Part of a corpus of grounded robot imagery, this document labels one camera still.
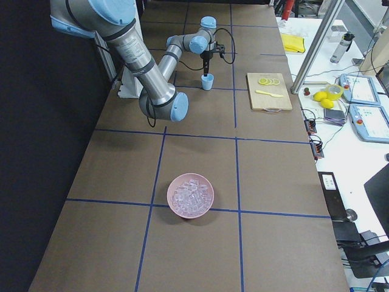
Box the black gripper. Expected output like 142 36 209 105
201 50 213 76

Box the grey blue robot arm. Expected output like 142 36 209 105
50 0 216 122

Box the light blue plastic cup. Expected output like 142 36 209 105
201 73 214 91

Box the pile of ice cubes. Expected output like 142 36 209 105
168 179 214 219

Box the lemon slice one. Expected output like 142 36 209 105
258 78 267 85

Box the yellow plastic knife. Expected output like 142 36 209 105
255 90 284 98

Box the bamboo cutting board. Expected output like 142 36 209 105
246 72 292 112

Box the yellow cloth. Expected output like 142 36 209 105
281 33 306 53

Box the whole yellow lemon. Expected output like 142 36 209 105
313 91 328 102

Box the orange black connector board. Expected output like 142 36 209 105
305 119 317 135

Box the yellow tape roll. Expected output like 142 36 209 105
325 85 343 101

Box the pink bowl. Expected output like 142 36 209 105
167 173 215 219

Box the dark notebook stack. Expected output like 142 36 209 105
324 108 346 126

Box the clear water bottle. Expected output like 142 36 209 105
329 32 355 63

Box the upper teach pendant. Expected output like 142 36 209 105
339 74 380 105

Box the teach pendant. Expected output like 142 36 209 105
349 104 388 144
339 74 380 105

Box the lower teach pendant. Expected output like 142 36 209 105
349 104 388 144

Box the black monitor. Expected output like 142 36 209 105
364 164 389 224

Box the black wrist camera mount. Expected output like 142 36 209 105
212 43 225 59

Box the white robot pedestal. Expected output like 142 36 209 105
117 9 143 99

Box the aluminium frame post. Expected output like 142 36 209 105
291 0 345 94

